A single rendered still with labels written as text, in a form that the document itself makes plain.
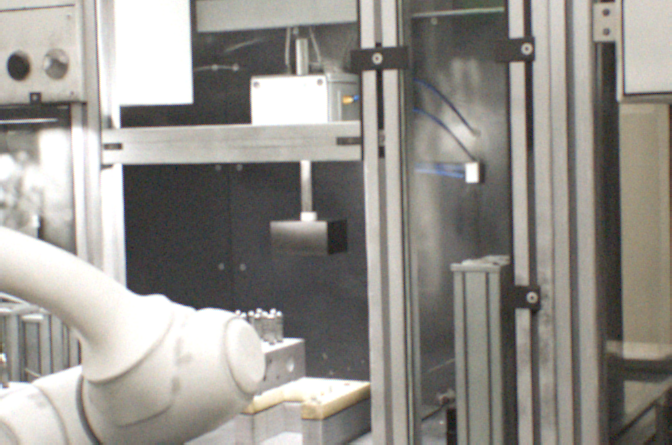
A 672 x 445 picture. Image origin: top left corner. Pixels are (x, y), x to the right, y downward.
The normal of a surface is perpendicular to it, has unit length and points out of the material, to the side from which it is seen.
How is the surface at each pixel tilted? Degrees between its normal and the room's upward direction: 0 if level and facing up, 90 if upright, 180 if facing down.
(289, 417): 90
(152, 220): 90
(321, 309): 90
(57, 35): 90
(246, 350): 75
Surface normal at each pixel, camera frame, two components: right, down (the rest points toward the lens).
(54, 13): -0.45, 0.06
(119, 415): -0.30, 0.50
